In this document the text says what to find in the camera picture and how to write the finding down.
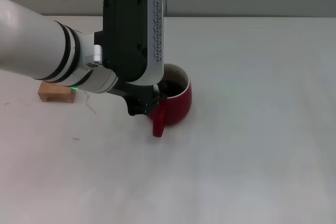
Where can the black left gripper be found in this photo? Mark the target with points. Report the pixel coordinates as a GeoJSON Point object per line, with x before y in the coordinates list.
{"type": "Point", "coordinates": [139, 91]}

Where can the red ceramic cup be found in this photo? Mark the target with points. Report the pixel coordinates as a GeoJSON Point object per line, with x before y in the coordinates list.
{"type": "Point", "coordinates": [176, 108]}

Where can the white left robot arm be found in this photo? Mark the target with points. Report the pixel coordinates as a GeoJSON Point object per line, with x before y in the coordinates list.
{"type": "Point", "coordinates": [34, 45]}

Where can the light wooden block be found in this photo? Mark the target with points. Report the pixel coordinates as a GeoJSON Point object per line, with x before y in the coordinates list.
{"type": "Point", "coordinates": [52, 93]}

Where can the black silver wrist camera box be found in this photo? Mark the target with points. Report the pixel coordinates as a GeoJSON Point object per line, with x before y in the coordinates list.
{"type": "Point", "coordinates": [131, 30]}

